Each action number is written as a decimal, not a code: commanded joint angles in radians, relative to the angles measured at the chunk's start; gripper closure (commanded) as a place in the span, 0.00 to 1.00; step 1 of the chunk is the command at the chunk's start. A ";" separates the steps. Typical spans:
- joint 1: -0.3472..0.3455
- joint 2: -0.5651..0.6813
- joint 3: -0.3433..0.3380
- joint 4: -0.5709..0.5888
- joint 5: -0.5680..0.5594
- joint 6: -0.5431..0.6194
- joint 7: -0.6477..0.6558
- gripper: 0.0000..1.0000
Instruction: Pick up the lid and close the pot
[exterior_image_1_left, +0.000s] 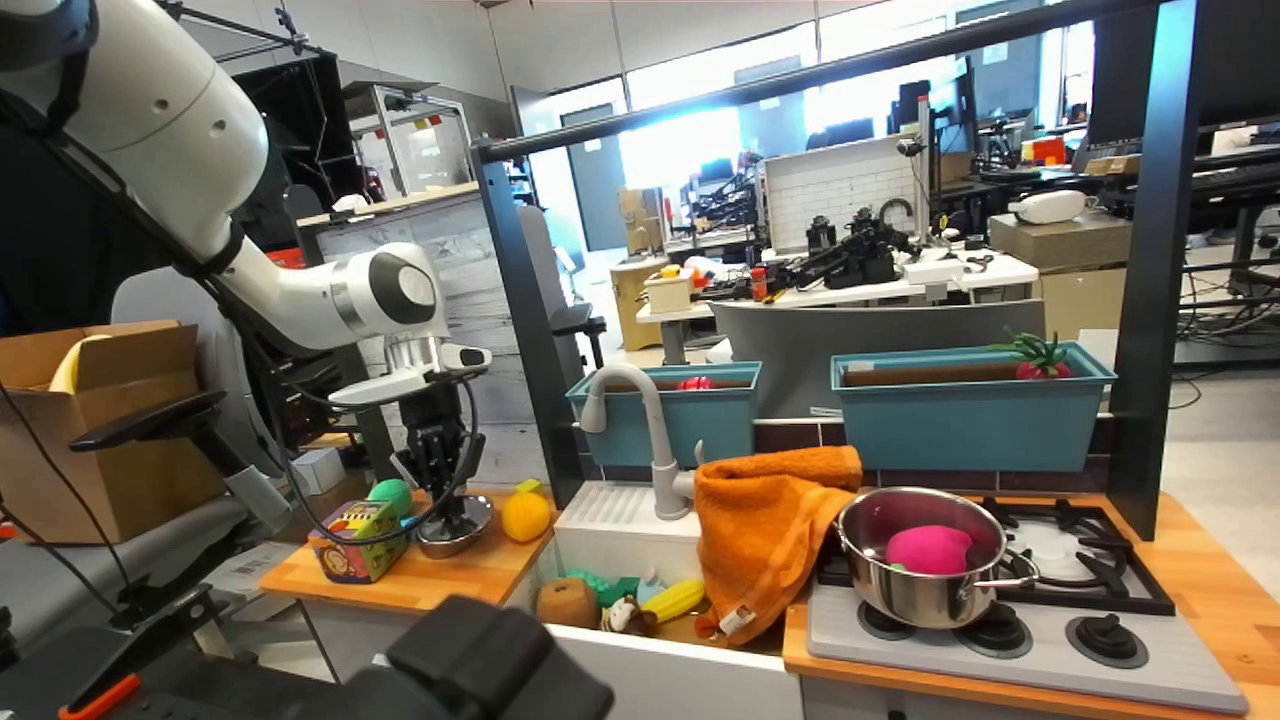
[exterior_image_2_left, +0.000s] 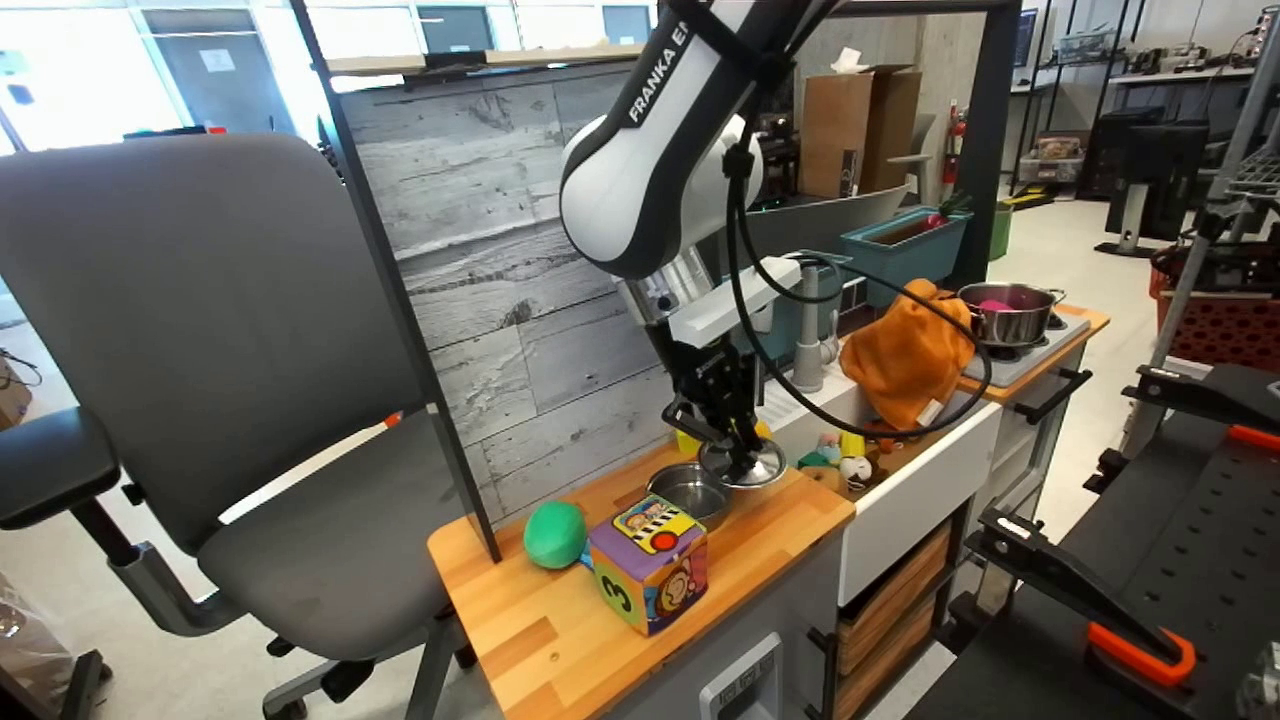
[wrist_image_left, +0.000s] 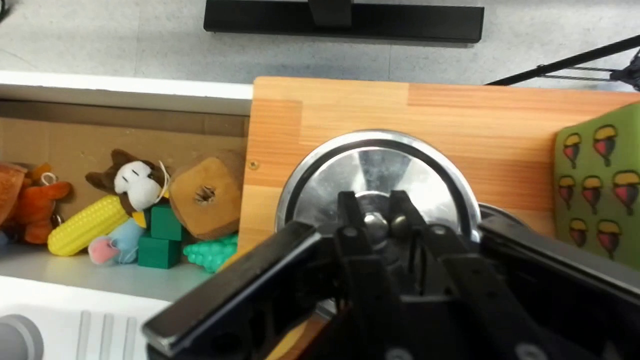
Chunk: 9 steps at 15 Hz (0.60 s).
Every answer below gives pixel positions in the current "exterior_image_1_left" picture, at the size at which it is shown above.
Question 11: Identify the small teal planter box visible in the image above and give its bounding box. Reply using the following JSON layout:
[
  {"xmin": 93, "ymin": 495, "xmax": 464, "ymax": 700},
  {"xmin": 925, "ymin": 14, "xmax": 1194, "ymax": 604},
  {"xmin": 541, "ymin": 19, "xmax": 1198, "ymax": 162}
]
[{"xmin": 566, "ymin": 358, "xmax": 767, "ymax": 473}]

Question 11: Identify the stainless steel pot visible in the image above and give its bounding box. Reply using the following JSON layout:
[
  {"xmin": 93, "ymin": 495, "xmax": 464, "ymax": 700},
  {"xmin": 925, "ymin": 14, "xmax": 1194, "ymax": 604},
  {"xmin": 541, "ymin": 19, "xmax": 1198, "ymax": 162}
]
[{"xmin": 831, "ymin": 484, "xmax": 1039, "ymax": 631}]

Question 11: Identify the orange towel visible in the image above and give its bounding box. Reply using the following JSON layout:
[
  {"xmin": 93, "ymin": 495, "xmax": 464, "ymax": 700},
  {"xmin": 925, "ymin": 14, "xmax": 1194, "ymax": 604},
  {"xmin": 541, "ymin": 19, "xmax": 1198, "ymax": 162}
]
[{"xmin": 690, "ymin": 445, "xmax": 867, "ymax": 653}]

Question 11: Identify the white toy sink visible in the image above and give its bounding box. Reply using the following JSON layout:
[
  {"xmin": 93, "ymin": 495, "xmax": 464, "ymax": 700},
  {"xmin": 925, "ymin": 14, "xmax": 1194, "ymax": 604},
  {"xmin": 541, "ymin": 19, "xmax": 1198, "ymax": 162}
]
[{"xmin": 528, "ymin": 478, "xmax": 807, "ymax": 720}]

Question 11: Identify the black padded equipment case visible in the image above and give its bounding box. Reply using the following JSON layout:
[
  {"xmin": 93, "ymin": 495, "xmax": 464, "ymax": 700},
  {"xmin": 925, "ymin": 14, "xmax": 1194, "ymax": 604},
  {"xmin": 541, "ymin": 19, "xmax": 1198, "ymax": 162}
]
[{"xmin": 133, "ymin": 593, "xmax": 620, "ymax": 720}]

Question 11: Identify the grey office chair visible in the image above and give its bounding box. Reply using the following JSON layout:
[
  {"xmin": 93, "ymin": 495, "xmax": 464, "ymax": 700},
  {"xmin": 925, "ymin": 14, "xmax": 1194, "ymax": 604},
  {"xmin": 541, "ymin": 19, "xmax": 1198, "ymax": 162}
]
[{"xmin": 0, "ymin": 262, "xmax": 352, "ymax": 646}]

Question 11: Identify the clear plastic storage bin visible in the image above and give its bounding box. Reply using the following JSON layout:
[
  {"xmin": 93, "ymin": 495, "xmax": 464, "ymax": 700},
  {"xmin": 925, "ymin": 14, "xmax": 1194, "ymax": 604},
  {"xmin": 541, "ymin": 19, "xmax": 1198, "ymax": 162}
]
[{"xmin": 350, "ymin": 99, "xmax": 480, "ymax": 202}]

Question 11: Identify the black metal frame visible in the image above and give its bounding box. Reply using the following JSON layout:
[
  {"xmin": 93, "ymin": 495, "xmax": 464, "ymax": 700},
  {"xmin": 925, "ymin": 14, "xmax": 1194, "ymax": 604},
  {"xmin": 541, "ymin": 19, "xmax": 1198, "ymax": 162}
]
[{"xmin": 473, "ymin": 0, "xmax": 1220, "ymax": 545}]

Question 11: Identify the grey toy stove top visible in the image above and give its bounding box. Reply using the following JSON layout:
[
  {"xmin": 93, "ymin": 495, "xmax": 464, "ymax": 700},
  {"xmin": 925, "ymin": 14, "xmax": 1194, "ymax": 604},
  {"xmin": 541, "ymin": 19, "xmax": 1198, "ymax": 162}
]
[{"xmin": 805, "ymin": 494, "xmax": 1251, "ymax": 718}]

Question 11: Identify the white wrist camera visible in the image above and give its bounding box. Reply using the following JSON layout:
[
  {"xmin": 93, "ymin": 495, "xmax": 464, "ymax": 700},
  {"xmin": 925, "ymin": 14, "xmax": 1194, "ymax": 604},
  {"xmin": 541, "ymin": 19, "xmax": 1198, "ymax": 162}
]
[{"xmin": 324, "ymin": 341, "xmax": 496, "ymax": 412}]

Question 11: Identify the yellow toy corn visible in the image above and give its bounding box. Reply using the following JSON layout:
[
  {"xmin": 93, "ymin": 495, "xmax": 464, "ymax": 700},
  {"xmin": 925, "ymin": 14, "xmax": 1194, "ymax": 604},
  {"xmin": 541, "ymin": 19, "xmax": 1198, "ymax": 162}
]
[{"xmin": 642, "ymin": 571, "xmax": 709, "ymax": 630}]

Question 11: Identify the white toy piece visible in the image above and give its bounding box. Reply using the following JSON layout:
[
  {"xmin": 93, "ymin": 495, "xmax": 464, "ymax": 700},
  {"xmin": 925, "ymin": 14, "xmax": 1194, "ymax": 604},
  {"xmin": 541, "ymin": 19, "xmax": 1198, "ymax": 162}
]
[{"xmin": 598, "ymin": 597, "xmax": 648, "ymax": 641}]

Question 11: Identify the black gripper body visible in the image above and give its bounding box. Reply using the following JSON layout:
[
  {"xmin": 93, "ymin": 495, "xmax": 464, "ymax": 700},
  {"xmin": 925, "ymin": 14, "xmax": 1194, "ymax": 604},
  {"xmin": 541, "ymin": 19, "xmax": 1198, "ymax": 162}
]
[{"xmin": 397, "ymin": 389, "xmax": 480, "ymax": 473}]

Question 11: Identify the white wooden plank board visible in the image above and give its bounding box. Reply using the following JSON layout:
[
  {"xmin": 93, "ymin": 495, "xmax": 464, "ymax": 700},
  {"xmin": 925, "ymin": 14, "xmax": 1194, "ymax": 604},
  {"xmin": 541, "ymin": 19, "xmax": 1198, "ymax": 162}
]
[{"xmin": 292, "ymin": 179, "xmax": 552, "ymax": 494}]

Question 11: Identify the brown cardboard box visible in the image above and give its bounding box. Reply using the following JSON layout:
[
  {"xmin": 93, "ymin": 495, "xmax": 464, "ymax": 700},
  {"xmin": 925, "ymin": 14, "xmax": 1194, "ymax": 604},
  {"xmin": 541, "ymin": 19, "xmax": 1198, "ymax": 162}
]
[{"xmin": 0, "ymin": 320, "xmax": 229, "ymax": 550}]

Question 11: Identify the colourful toy cube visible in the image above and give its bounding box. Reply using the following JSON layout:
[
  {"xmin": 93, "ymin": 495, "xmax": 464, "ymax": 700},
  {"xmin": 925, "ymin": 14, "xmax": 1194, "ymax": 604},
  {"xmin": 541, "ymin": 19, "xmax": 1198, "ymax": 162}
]
[{"xmin": 308, "ymin": 502, "xmax": 413, "ymax": 590}]

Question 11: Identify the red and green plant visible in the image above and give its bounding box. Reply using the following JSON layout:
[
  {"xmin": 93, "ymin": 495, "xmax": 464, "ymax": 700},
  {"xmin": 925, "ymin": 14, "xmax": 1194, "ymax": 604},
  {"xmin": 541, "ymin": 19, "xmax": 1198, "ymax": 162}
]
[{"xmin": 1008, "ymin": 327, "xmax": 1076, "ymax": 385}]

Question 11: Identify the yellow toy lemon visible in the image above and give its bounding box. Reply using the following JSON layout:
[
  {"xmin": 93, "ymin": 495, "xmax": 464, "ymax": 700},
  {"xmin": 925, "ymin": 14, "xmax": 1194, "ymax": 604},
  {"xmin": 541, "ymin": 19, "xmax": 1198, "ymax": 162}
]
[{"xmin": 496, "ymin": 478, "xmax": 559, "ymax": 550}]

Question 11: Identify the green toy vegetable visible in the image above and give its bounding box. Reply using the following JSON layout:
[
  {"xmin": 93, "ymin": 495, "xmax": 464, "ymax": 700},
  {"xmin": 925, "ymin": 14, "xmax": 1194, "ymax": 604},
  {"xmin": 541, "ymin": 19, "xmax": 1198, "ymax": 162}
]
[{"xmin": 566, "ymin": 565, "xmax": 648, "ymax": 612}]

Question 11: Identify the green toy ball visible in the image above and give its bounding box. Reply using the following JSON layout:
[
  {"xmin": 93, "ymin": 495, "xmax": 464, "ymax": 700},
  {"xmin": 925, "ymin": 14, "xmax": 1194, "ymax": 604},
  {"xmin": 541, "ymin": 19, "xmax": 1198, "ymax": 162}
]
[{"xmin": 363, "ymin": 478, "xmax": 422, "ymax": 524}]

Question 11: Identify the brown toy potato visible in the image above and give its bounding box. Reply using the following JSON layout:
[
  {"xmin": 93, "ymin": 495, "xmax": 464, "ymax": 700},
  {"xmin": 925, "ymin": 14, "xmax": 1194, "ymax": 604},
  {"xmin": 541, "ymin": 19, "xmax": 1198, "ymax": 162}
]
[{"xmin": 538, "ymin": 578, "xmax": 604, "ymax": 631}]

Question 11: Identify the grey toy faucet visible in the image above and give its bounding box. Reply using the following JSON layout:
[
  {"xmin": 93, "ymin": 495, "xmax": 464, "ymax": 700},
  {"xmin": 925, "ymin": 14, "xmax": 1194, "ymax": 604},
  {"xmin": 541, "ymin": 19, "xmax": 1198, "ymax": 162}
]
[{"xmin": 574, "ymin": 364, "xmax": 702, "ymax": 524}]

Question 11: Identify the pink toy in pot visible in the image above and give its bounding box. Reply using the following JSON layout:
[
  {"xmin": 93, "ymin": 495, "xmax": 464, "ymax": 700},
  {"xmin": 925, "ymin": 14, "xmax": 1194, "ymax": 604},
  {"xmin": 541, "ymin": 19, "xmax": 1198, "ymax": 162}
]
[{"xmin": 879, "ymin": 520, "xmax": 977, "ymax": 579}]

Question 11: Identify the large teal planter box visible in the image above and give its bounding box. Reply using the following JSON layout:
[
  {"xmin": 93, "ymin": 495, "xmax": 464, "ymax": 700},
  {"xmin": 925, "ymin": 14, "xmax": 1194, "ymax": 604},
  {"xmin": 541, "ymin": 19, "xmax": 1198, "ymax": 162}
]
[{"xmin": 828, "ymin": 341, "xmax": 1117, "ymax": 478}]

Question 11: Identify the orange handled tool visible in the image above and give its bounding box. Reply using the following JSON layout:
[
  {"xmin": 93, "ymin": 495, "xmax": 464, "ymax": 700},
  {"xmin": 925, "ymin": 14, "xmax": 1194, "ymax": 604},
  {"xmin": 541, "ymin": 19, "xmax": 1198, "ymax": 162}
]
[{"xmin": 55, "ymin": 674, "xmax": 148, "ymax": 720}]

